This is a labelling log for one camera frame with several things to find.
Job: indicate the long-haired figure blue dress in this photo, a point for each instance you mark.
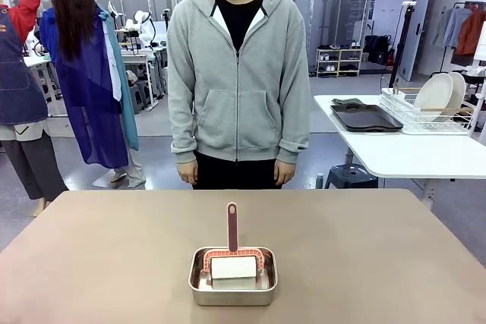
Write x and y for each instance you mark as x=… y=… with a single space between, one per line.
x=87 y=85

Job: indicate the black bags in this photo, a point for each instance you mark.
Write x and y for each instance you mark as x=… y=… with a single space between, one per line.
x=377 y=51

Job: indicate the person's right forearm grey sleeve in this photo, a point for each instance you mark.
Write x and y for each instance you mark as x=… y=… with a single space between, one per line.
x=182 y=130

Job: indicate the dark round stool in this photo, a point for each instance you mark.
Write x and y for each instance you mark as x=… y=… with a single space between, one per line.
x=353 y=176

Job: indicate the rust orange hanging jacket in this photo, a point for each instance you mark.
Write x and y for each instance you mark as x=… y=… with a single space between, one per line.
x=472 y=35

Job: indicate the grey hanging shirt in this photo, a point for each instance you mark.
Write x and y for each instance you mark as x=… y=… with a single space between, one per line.
x=453 y=28

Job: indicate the red-sleeved figure denim apron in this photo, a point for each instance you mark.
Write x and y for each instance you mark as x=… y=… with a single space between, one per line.
x=19 y=85

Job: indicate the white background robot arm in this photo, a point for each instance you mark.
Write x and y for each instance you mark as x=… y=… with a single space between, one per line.
x=146 y=32

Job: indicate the white side table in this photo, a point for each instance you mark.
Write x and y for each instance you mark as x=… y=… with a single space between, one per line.
x=398 y=153

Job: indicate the black tripod with white device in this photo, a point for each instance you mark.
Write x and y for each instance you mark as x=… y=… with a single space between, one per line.
x=409 y=4

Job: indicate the person's left forearm grey sleeve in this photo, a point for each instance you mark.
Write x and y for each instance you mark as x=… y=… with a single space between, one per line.
x=294 y=130

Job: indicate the rectangular steel container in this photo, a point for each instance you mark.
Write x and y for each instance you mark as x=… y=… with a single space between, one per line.
x=231 y=297

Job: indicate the white background desk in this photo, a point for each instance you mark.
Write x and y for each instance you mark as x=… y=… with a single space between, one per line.
x=133 y=59

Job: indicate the grey background stool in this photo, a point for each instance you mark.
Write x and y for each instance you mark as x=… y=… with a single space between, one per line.
x=144 y=92

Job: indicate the person's left hand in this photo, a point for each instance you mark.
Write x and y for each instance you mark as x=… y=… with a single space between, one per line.
x=284 y=173

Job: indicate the person in grey hoodie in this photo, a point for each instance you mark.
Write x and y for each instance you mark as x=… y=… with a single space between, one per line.
x=235 y=111

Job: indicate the small grey bottle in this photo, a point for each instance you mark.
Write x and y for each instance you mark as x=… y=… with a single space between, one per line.
x=320 y=181

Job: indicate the white shoe rack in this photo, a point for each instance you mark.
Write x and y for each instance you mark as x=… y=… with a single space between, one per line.
x=339 y=60

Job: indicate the black clothes rack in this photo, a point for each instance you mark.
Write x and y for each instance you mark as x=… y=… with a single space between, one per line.
x=474 y=78

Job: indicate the grey blue open door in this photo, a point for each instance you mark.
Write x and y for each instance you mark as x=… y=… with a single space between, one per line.
x=421 y=35

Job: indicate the person's right hand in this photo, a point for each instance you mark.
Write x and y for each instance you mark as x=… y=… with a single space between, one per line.
x=187 y=173

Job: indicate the pink lint roller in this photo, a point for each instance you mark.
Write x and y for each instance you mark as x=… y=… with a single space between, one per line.
x=233 y=268

